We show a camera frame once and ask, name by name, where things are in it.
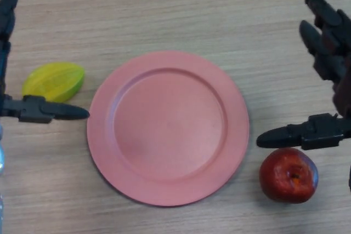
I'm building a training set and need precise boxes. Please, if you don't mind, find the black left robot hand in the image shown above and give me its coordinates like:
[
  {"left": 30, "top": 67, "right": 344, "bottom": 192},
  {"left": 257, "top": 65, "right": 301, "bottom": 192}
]
[{"left": 0, "top": 0, "right": 90, "bottom": 124}]

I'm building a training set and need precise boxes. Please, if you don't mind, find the pink round plate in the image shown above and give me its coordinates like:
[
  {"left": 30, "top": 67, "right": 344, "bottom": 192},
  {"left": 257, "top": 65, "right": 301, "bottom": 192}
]
[{"left": 87, "top": 50, "right": 250, "bottom": 207}]

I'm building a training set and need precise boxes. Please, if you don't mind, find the red apple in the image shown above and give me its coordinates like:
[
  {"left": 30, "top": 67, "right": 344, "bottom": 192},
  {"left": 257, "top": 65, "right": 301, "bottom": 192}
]
[{"left": 259, "top": 147, "right": 319, "bottom": 204}]

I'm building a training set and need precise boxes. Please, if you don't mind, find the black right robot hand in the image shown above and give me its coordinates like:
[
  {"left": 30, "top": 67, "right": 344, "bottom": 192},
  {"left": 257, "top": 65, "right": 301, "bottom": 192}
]
[{"left": 256, "top": 0, "right": 351, "bottom": 151}]

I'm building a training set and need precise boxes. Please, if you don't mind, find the yellow green starfruit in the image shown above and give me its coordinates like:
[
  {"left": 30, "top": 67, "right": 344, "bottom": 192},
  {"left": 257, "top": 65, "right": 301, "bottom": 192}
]
[{"left": 21, "top": 61, "right": 86, "bottom": 103}]

